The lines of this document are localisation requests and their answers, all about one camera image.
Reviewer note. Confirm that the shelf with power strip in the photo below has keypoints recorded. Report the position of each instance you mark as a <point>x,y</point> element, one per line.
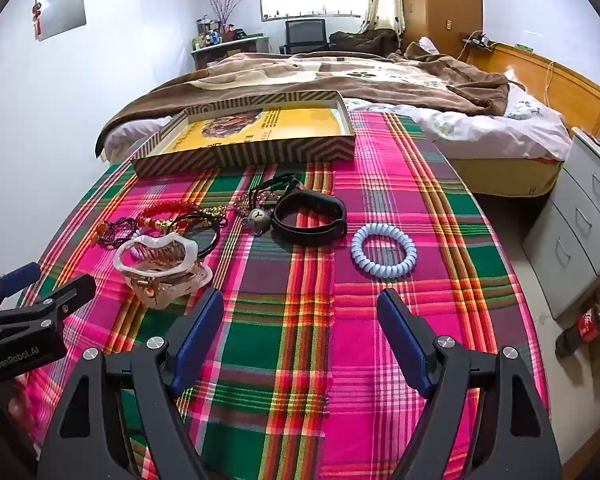
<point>477,40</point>

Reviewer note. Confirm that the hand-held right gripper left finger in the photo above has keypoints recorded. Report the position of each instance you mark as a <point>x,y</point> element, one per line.
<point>200,340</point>

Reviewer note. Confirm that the group of bottles and jars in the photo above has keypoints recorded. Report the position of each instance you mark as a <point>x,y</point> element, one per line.
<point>212,32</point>

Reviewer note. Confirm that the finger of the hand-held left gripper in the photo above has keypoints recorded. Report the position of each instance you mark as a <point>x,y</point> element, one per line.
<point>65,295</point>
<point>15,275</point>

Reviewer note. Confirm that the bed with floral sheet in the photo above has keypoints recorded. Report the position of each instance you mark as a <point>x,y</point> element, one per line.
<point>480,120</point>

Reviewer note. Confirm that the silver wall poster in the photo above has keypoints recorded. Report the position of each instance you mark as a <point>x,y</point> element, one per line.
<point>62,10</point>

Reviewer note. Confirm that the small desk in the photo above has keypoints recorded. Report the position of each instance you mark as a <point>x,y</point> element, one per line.
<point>230,47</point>

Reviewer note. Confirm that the pink green plaid cloth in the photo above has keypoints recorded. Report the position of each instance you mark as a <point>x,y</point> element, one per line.
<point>280,360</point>

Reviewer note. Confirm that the dark cloth pile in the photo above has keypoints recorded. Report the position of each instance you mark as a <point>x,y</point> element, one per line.
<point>362,40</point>

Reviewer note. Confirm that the wooden wardrobe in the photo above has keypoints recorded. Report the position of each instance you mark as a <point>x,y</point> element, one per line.
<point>440,5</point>

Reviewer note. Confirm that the cola bottle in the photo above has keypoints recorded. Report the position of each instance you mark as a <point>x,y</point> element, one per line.
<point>585,325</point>

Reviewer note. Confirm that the wooden headboard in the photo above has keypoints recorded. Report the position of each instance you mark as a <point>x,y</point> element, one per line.
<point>555,80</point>

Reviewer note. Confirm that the brown patterned blanket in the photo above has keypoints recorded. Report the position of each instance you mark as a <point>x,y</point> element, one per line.
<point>330,75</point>

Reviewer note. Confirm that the black office chair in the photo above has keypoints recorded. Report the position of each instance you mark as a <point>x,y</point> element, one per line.
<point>306,35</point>

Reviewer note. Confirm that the black wristband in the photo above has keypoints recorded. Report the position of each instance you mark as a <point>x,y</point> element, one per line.
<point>305,235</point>

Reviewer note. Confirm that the decorative dry branches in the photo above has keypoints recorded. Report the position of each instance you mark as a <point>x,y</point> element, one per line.
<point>227,2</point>

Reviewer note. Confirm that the patterned cardboard box tray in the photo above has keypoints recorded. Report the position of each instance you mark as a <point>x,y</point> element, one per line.
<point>290,120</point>

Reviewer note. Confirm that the grey drawer cabinet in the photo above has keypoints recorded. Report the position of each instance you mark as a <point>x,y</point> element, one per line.
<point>575,220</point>

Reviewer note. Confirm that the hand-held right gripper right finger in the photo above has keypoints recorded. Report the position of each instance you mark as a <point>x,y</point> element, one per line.
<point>405,345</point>

